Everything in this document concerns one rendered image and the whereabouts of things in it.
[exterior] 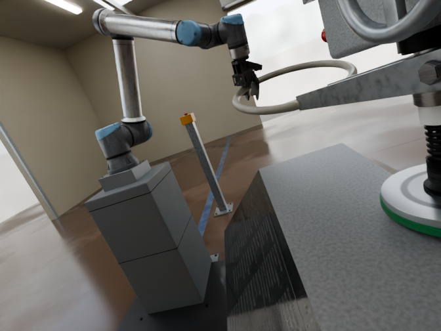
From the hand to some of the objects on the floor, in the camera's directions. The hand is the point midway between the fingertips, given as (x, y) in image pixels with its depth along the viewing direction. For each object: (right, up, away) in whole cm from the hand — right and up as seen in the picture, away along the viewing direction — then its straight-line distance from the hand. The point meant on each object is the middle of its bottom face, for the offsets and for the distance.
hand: (252, 97), depth 119 cm
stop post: (-12, -82, +141) cm, 164 cm away
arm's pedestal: (-43, -120, +50) cm, 137 cm away
